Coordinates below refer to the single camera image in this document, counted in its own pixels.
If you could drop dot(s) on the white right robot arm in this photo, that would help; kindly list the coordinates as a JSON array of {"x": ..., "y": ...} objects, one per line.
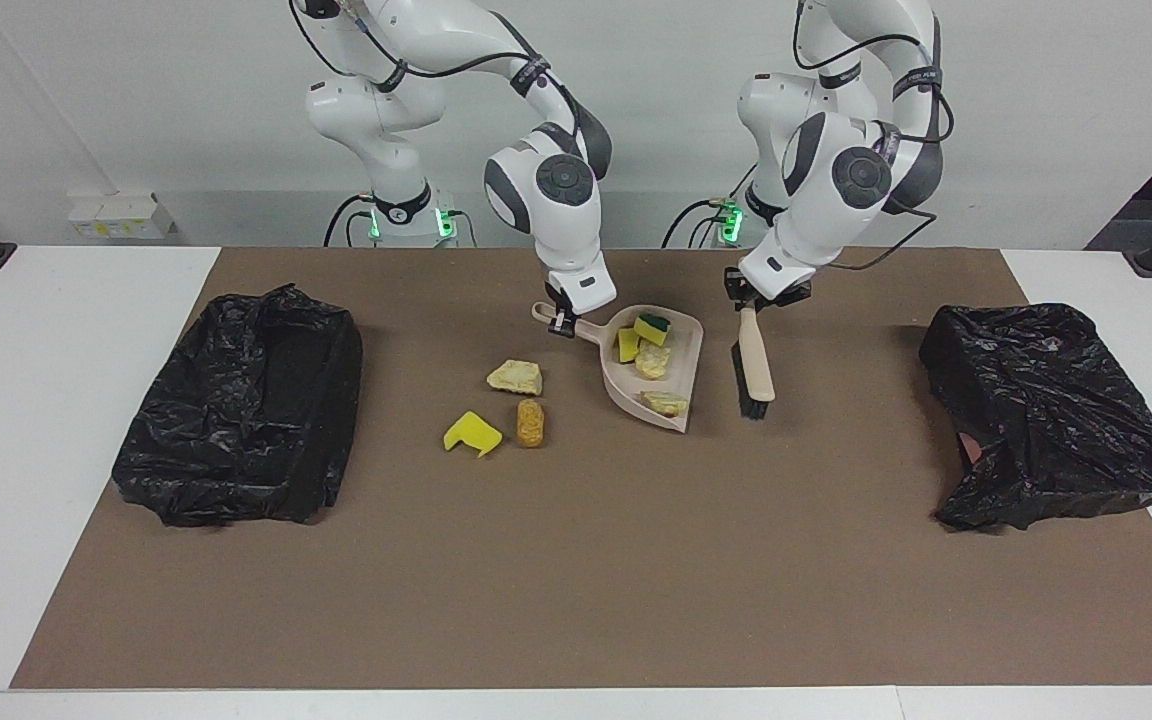
[{"x": 566, "y": 225}]

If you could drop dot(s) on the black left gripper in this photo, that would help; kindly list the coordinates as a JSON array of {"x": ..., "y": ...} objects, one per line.
[{"x": 771, "y": 300}]

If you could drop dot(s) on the black trash bag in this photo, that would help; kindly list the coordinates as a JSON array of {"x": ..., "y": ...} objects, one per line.
[
  {"x": 236, "y": 420},
  {"x": 1066, "y": 420}
]

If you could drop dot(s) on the brown table mat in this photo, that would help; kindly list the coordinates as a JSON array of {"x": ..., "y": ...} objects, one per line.
[{"x": 496, "y": 620}]

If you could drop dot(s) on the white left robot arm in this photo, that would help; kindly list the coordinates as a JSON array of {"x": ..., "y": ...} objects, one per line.
[{"x": 816, "y": 210}]

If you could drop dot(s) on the white wall power strip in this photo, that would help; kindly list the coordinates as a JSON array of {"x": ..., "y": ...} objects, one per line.
[{"x": 111, "y": 220}]

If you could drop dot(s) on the beige hand brush black bristles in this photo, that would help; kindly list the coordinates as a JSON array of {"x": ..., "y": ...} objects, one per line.
[{"x": 756, "y": 360}]

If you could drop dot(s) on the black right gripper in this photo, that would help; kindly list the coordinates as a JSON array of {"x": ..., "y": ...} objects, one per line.
[{"x": 558, "y": 302}]

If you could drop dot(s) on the notched yellow sponge piece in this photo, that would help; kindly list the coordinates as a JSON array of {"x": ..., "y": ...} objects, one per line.
[{"x": 471, "y": 432}]

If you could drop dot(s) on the beige plastic dustpan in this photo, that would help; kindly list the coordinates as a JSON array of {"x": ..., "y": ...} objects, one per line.
[{"x": 691, "y": 365}]

